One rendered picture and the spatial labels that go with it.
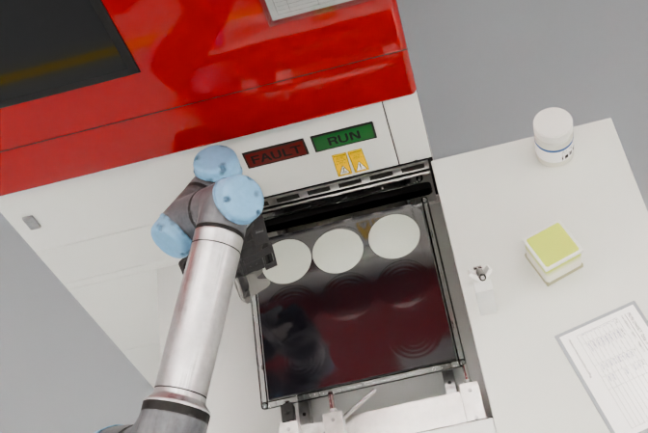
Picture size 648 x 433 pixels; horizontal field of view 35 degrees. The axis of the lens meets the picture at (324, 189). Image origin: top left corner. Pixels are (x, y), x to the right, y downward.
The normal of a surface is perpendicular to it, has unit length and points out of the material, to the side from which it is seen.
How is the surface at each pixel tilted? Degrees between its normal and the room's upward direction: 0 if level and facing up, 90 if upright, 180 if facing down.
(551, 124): 0
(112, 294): 90
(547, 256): 0
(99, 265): 90
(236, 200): 52
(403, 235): 0
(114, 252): 90
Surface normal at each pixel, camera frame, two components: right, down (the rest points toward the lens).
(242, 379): -0.22, -0.56
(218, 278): 0.51, -0.26
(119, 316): 0.13, 0.80
